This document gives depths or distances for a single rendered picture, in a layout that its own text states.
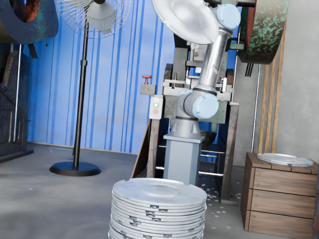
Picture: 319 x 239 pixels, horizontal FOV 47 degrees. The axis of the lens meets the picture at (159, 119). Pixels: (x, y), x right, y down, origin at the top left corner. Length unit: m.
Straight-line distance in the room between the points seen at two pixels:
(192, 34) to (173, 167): 0.73
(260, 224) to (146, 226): 1.02
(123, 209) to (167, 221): 0.13
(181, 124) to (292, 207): 0.69
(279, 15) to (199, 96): 0.86
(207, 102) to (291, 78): 2.26
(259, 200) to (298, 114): 2.05
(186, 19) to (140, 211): 0.71
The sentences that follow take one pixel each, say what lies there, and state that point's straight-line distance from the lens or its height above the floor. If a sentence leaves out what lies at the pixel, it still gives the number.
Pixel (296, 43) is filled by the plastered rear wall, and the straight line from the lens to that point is 3.90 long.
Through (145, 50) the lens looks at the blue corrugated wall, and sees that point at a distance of 3.77.
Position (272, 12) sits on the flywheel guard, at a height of 1.18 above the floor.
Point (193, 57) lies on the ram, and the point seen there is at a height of 0.92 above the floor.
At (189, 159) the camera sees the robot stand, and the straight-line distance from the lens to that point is 1.79.
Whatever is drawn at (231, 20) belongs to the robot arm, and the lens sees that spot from 1.74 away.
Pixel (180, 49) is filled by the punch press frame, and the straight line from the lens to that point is 2.78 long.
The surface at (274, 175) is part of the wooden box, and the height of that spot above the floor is 0.30.
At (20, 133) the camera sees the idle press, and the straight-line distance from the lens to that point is 3.46.
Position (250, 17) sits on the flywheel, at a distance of 2.97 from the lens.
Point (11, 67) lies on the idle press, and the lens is 3.22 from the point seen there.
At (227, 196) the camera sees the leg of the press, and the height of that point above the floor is 0.05.
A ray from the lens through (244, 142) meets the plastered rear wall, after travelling 3.79.
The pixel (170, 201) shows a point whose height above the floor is 0.35.
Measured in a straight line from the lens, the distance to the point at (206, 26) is 1.43.
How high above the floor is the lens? 0.65
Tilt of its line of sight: 4 degrees down
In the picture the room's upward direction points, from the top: 5 degrees clockwise
